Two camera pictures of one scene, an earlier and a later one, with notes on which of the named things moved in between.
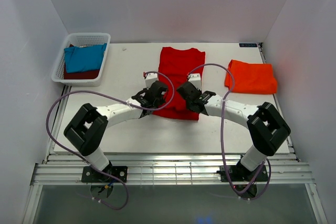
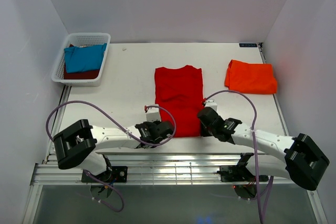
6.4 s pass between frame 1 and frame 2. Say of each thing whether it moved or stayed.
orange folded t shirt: stayed
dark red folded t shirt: stayed
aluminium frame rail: stayed
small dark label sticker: stayed
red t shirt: moved
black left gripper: moved
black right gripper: moved
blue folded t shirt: stayed
